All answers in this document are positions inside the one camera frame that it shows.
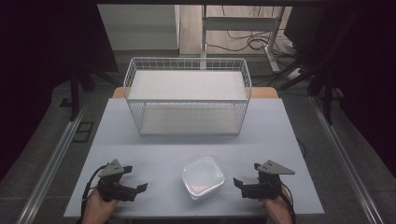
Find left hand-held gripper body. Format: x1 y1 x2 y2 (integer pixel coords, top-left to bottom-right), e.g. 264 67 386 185
97 159 138 203

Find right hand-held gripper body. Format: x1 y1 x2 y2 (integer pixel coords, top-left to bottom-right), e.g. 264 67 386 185
241 160 296 201

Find clear plastic lidded container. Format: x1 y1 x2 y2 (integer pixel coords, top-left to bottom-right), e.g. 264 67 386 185
180 155 226 201

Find white wire two-tier shelf rack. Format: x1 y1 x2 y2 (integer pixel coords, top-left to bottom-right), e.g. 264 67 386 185
122 56 252 136

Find person's right hand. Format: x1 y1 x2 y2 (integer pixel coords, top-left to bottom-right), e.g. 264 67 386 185
261 186 290 217

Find person's left hand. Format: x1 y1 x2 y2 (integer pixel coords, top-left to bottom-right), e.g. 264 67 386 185
83 188 120 218

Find wooden board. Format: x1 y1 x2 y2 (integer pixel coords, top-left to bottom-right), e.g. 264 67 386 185
111 86 279 100

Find black metal stand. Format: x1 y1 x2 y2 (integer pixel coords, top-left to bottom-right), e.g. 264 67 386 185
68 60 96 122
275 6 347 126

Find white power strip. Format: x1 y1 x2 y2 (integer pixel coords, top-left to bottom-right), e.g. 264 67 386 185
285 66 304 81

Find dark curtain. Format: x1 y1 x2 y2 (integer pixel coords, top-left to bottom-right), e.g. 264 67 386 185
0 3 120 181
284 4 396 178

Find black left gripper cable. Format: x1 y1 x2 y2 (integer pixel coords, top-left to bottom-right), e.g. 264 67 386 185
80 164 109 220

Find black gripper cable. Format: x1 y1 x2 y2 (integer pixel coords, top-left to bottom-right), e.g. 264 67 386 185
279 182 297 224
80 164 109 220

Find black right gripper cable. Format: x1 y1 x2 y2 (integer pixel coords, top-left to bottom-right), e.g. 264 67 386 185
279 182 297 224

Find thin black cable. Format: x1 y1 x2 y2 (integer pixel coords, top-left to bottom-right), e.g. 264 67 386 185
295 136 308 159

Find black floor bracket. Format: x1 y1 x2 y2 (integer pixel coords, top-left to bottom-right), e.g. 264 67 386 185
71 120 95 145

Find metal floor rail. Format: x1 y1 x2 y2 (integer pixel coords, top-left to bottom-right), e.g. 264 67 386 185
15 102 90 224
309 94 387 224

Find black floor cables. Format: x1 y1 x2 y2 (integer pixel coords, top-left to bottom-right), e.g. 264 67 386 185
206 5 297 54

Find white metal desk frame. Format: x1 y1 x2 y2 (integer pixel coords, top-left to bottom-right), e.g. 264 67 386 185
200 4 286 74

